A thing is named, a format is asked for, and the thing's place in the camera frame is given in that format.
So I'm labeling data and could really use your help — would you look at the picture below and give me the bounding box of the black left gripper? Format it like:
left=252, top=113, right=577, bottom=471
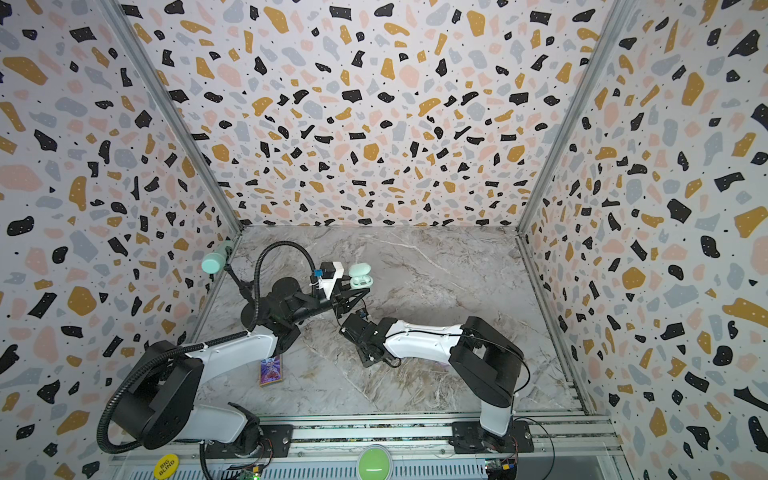
left=291, top=277, right=371, bottom=327

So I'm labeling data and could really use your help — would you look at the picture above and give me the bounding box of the colourful trading card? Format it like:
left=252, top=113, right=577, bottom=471
left=259, top=355, right=283, bottom=386

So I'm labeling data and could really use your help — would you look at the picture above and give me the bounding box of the mint green earbud case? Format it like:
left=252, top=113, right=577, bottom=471
left=348, top=263, right=374, bottom=290

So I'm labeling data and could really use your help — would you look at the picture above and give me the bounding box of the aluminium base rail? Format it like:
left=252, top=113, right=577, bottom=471
left=108, top=414, right=633, bottom=479

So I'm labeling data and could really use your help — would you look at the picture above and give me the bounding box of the mint green microphone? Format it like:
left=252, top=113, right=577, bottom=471
left=201, top=240, right=234, bottom=275

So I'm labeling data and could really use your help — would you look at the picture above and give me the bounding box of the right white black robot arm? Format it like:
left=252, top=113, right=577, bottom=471
left=339, top=310, right=529, bottom=454

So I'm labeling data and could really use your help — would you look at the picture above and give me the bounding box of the black corrugated cable hose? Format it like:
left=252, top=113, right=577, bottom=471
left=95, top=240, right=317, bottom=455

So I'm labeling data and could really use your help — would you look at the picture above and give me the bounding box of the yellow round sticker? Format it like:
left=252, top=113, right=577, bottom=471
left=153, top=454, right=180, bottom=480

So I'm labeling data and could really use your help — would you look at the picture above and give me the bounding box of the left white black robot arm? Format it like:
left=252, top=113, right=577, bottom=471
left=96, top=275, right=373, bottom=457

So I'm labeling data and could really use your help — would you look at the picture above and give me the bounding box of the black microphone stand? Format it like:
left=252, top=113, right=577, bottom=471
left=224, top=263, right=260, bottom=331

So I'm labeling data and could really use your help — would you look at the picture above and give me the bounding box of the green round button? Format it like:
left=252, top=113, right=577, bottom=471
left=357, top=445, right=394, bottom=480

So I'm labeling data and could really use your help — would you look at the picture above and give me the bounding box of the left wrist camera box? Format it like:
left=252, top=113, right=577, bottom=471
left=311, top=261, right=345, bottom=300

